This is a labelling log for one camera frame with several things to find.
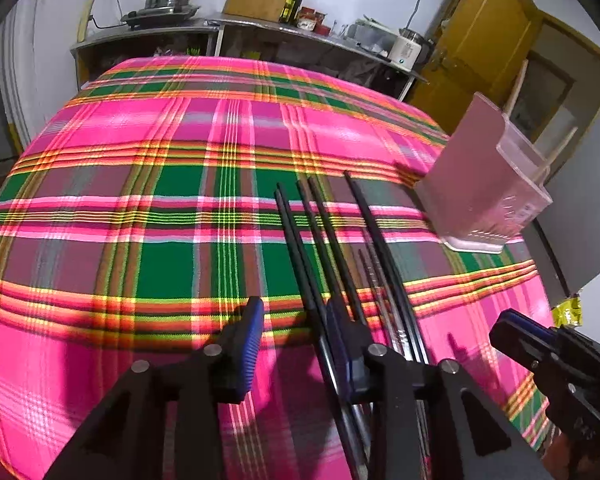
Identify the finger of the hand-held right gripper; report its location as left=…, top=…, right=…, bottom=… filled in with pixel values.
left=489, top=309, right=562, bottom=371
left=532, top=360, right=600, bottom=443

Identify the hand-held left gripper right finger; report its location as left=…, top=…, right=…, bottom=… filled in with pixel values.
left=325, top=297, right=553, bottom=480

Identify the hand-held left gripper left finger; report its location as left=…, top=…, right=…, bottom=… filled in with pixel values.
left=45, top=296, right=265, bottom=480

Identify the silver metal chopstick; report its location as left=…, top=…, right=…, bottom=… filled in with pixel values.
left=366, top=254, right=412, bottom=353
left=357, top=249, right=406, bottom=357

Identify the black chopstick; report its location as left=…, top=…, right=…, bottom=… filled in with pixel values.
left=346, top=171, right=430, bottom=363
left=274, top=189, right=371, bottom=480
left=277, top=182, right=368, bottom=480
left=297, top=178, right=353, bottom=323
left=344, top=171, right=423, bottom=363
left=308, top=176, right=370, bottom=326

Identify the pink plastic utensil holder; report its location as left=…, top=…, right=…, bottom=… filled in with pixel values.
left=414, top=92, right=553, bottom=253

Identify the yellow snack packet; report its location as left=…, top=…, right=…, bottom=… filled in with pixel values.
left=552, top=295, right=584, bottom=329

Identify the grey board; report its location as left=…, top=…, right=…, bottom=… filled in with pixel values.
left=522, top=100, right=600, bottom=302

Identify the pink plaid tablecloth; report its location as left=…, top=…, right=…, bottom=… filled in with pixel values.
left=0, top=56, right=556, bottom=480

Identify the wooden chopstick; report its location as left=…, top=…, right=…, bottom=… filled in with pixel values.
left=532, top=127, right=579, bottom=187

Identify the yellow wooden door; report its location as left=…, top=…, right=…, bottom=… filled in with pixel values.
left=409, top=0, right=540, bottom=133

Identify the white electric kettle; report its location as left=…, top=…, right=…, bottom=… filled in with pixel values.
left=387, top=27, right=433, bottom=74

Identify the steel kitchen table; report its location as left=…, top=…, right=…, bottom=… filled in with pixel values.
left=206, top=12, right=429, bottom=102

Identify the low metal shelf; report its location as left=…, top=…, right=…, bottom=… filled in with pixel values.
left=70, top=25, right=220, bottom=92

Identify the dark oil bottle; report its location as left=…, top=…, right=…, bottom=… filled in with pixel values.
left=280, top=0, right=306, bottom=27

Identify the black induction cooker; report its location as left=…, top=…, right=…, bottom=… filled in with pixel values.
left=121, top=5, right=202, bottom=29

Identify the yellow power strip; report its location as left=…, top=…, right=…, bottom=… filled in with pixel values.
left=77, top=0, right=96, bottom=44

